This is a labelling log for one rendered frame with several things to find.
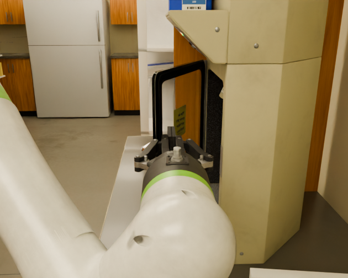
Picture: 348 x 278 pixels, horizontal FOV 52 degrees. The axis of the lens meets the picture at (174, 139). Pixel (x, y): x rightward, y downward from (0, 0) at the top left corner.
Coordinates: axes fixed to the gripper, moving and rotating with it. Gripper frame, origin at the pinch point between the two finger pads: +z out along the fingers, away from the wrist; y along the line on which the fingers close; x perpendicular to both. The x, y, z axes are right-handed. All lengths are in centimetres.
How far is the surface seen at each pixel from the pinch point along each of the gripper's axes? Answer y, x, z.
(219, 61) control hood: -9.3, -14.3, 4.7
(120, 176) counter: 17, 33, 57
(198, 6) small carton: -5.8, -24.6, 13.5
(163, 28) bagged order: 0, -18, 145
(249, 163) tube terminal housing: -17.0, 7.3, 4.7
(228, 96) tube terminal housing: -11.7, -7.3, 4.7
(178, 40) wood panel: -3.3, -16.4, 41.7
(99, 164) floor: 68, 128, 297
